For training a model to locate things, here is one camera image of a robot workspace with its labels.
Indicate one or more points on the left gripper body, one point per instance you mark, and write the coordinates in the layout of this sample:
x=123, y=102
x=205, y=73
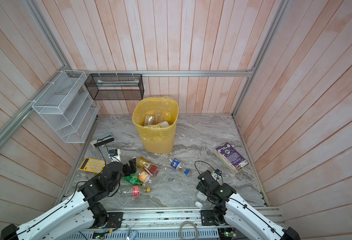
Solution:
x=126, y=171

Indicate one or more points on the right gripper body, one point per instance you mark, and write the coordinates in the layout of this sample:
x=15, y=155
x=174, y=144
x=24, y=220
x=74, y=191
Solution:
x=200, y=187

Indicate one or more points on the pink label clear bottle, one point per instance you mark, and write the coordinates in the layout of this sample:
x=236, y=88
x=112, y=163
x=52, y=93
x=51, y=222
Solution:
x=135, y=191

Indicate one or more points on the blue label small bottle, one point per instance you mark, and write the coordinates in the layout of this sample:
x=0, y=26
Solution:
x=178, y=166

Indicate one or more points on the white opaque bottle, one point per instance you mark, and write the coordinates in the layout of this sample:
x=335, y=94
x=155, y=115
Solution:
x=163, y=124

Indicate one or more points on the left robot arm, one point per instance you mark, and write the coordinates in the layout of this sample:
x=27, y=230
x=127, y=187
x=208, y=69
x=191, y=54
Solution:
x=79, y=211

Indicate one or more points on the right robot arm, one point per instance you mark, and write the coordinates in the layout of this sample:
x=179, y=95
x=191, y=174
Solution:
x=231, y=209

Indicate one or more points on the yellow plastic waste bin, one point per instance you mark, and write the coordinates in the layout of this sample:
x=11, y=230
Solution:
x=157, y=139

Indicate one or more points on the green plastic bottle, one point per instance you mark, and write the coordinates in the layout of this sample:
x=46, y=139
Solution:
x=133, y=180

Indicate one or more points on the orange label bottle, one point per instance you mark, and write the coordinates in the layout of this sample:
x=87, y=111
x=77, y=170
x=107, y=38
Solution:
x=144, y=177

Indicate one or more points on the red label tea bottle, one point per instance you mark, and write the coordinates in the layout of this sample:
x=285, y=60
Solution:
x=148, y=166

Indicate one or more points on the yellow calculator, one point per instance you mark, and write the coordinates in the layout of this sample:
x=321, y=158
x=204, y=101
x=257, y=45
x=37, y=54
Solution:
x=92, y=165

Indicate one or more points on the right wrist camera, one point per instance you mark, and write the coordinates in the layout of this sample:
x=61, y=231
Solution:
x=217, y=175

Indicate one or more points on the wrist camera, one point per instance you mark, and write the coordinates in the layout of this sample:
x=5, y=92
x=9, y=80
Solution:
x=217, y=175
x=115, y=155

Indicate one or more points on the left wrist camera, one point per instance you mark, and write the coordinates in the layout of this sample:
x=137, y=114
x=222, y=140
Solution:
x=115, y=155

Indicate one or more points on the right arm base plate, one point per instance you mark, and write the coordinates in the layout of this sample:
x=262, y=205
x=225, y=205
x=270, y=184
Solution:
x=211, y=218

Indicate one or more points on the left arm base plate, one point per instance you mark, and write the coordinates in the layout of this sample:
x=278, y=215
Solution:
x=109, y=220

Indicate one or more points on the black mesh wall basket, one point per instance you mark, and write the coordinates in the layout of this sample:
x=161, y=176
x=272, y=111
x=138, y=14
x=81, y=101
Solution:
x=115, y=87

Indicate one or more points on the white wire mesh shelf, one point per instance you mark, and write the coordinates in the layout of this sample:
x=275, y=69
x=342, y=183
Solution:
x=66, y=108

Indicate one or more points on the aluminium wall rail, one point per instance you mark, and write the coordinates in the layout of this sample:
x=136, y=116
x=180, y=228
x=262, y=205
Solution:
x=178, y=73

